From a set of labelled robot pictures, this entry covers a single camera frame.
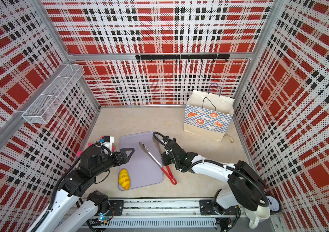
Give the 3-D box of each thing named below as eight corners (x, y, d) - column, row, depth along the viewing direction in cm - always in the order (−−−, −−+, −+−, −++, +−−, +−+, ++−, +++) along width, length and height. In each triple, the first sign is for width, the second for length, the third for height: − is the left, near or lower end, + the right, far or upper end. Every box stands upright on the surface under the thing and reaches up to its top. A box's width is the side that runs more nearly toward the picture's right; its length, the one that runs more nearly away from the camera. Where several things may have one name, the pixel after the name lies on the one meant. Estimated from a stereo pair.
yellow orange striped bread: (122, 192, 80) (120, 191, 78) (118, 172, 87) (116, 171, 85) (132, 187, 82) (131, 186, 79) (127, 169, 89) (126, 167, 87)
